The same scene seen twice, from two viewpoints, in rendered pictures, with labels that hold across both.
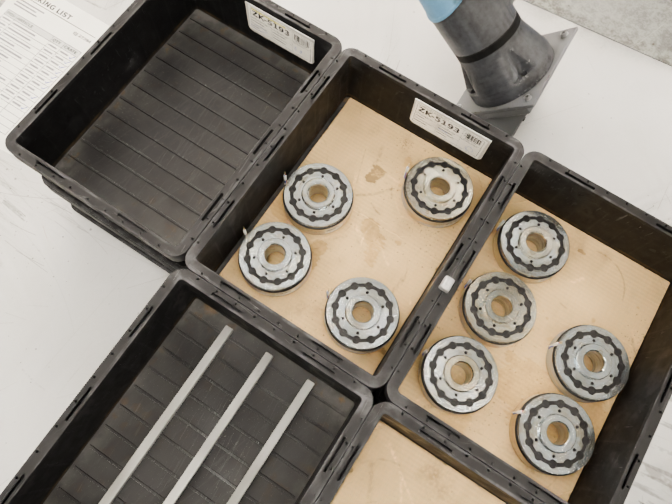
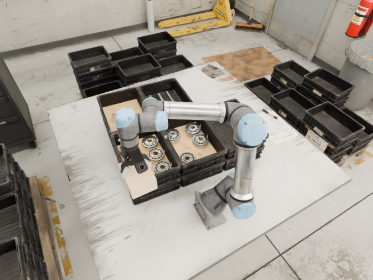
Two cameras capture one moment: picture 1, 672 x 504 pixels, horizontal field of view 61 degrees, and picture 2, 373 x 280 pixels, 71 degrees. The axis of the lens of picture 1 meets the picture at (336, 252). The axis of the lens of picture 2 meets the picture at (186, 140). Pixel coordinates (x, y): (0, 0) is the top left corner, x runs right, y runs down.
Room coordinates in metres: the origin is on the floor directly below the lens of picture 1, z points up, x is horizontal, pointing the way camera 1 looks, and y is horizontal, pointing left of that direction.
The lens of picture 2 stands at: (0.95, -0.92, 2.09)
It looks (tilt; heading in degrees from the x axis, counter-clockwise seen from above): 48 degrees down; 127
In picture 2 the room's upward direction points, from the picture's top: 2 degrees clockwise
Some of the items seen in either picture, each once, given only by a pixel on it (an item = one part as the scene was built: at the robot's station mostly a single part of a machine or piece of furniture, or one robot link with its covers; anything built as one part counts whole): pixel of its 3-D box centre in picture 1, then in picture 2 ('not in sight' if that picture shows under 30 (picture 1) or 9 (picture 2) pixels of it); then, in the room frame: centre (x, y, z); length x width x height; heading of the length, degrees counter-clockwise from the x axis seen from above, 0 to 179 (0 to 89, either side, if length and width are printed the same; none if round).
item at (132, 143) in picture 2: not in sight; (128, 138); (0.34, -0.50, 1.32); 0.08 x 0.08 x 0.05
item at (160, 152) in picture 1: (189, 115); (231, 128); (0.43, 0.24, 0.87); 0.40 x 0.30 x 0.11; 154
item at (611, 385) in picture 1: (592, 362); not in sight; (0.14, -0.36, 0.86); 0.10 x 0.10 x 0.01
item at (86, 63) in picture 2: not in sight; (94, 73); (-1.46, 0.45, 0.37); 0.40 x 0.30 x 0.45; 69
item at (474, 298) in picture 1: (500, 307); (155, 154); (0.20, -0.24, 0.86); 0.10 x 0.10 x 0.01
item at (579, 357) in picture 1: (593, 361); not in sight; (0.14, -0.36, 0.86); 0.05 x 0.05 x 0.01
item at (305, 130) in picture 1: (358, 218); (190, 141); (0.30, -0.03, 0.87); 0.40 x 0.30 x 0.11; 154
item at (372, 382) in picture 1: (361, 204); (190, 135); (0.30, -0.03, 0.92); 0.40 x 0.30 x 0.02; 154
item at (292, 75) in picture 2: not in sight; (290, 84); (0.33, 1.84, 0.31); 0.40 x 0.30 x 0.34; 159
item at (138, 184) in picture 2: not in sight; (137, 176); (0.36, -0.51, 1.08); 0.16 x 0.12 x 0.07; 158
